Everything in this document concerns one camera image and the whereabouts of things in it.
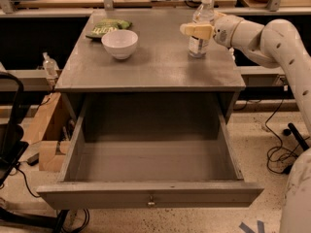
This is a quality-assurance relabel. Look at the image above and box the grey wooden cabinet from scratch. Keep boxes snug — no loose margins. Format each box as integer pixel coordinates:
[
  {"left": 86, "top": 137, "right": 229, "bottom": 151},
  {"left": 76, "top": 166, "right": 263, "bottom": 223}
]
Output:
[{"left": 56, "top": 8, "right": 245, "bottom": 117}]

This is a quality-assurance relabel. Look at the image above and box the white pump dispenser bottle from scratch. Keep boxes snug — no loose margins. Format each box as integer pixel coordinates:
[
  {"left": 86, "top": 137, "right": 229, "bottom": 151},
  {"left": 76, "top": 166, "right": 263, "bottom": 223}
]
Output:
[{"left": 228, "top": 48, "right": 235, "bottom": 61}]

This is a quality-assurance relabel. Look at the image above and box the open cardboard box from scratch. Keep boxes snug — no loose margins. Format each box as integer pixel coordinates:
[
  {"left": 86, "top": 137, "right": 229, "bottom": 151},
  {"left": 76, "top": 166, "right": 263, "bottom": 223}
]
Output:
[{"left": 22, "top": 92, "right": 70, "bottom": 172}]

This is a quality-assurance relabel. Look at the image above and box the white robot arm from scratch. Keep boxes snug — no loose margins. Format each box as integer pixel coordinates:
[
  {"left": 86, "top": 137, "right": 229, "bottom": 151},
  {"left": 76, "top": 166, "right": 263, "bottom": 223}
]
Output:
[{"left": 180, "top": 14, "right": 311, "bottom": 233}]

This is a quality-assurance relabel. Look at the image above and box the small metal drawer knob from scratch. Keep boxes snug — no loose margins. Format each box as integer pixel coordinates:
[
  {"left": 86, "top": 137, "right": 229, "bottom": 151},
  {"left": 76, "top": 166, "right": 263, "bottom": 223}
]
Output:
[{"left": 147, "top": 195, "right": 156, "bottom": 208}]

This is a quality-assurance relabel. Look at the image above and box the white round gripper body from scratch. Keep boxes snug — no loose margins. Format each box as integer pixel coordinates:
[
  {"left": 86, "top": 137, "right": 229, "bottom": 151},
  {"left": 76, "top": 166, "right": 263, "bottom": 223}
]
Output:
[{"left": 214, "top": 15, "right": 243, "bottom": 48}]

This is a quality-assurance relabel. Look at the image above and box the black floor cable left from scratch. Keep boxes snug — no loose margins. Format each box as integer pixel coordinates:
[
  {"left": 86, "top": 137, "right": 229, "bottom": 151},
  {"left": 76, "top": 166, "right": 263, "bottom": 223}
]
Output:
[{"left": 14, "top": 167, "right": 90, "bottom": 233}]

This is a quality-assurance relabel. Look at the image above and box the black office chair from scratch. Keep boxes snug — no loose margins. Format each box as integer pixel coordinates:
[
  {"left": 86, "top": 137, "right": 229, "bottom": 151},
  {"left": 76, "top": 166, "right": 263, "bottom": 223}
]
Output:
[{"left": 0, "top": 71, "right": 68, "bottom": 233}]

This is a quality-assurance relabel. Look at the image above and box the green chip bag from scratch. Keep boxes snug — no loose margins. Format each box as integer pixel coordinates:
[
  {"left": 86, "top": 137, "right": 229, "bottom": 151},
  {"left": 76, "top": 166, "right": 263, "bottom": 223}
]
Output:
[{"left": 86, "top": 18, "right": 132, "bottom": 39}]

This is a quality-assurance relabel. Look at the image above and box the clear plastic water bottle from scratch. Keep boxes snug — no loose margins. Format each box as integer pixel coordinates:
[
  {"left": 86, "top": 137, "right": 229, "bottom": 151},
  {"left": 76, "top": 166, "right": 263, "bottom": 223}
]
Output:
[{"left": 189, "top": 0, "right": 214, "bottom": 58}]

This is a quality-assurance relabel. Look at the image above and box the black power adapter cable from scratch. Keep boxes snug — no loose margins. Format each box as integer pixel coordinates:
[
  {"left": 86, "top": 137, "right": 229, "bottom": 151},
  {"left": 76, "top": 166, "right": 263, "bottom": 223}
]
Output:
[{"left": 264, "top": 97, "right": 309, "bottom": 176}]

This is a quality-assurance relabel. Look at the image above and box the white ceramic bowl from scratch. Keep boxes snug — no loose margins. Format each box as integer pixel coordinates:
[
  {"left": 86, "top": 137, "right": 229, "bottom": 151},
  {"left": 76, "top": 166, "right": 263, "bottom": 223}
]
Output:
[{"left": 101, "top": 30, "right": 138, "bottom": 60}]

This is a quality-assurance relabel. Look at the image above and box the clear sanitizer pump bottle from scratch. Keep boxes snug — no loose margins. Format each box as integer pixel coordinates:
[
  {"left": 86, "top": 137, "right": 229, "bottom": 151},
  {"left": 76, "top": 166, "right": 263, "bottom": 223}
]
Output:
[{"left": 43, "top": 52, "right": 59, "bottom": 78}]

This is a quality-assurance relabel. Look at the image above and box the open grey top drawer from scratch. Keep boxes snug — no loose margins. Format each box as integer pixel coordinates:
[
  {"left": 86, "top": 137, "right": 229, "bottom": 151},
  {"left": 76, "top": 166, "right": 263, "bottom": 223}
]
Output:
[{"left": 38, "top": 92, "right": 262, "bottom": 210}]

